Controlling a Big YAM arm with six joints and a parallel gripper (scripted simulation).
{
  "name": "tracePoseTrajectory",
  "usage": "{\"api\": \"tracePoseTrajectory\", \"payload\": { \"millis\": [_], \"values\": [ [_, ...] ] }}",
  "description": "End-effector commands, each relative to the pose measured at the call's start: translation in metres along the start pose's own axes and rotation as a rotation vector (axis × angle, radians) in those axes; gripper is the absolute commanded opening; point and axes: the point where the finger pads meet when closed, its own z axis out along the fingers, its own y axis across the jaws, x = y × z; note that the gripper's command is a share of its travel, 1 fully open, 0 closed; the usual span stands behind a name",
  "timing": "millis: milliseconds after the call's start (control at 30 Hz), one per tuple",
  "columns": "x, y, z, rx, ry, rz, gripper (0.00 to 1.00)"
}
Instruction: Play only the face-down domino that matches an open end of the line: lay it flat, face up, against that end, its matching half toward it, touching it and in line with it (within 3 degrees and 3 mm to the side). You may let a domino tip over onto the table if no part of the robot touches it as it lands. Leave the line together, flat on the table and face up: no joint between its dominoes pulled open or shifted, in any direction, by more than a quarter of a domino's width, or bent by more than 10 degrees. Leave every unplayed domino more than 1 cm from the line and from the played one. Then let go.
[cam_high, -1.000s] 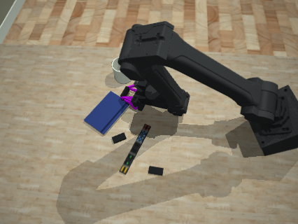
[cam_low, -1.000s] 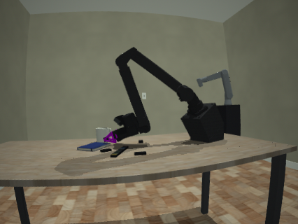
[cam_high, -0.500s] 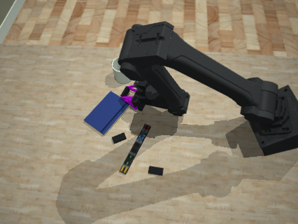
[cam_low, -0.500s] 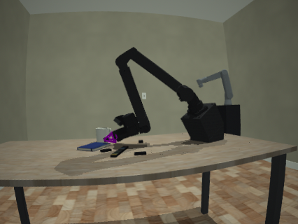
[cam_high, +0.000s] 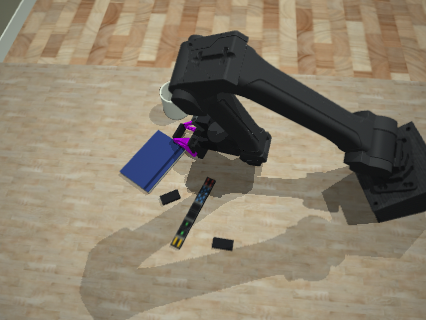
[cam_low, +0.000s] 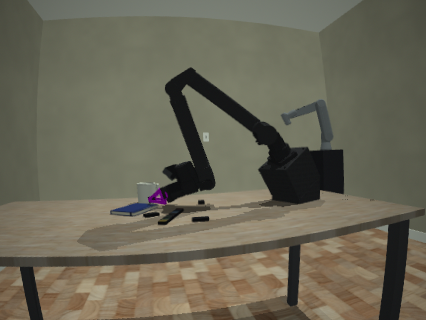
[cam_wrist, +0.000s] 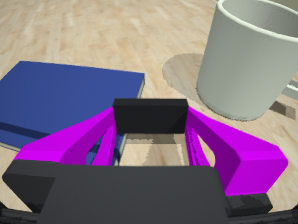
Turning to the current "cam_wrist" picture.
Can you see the pale grey mug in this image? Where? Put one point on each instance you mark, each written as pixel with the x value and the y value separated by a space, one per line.
pixel 246 67

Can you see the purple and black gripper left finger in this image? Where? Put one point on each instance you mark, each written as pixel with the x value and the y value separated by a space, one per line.
pixel 71 145

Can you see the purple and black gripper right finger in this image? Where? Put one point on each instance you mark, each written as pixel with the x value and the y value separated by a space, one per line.
pixel 245 163

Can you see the black rectangular tile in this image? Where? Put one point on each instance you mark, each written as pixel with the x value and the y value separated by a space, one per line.
pixel 150 115

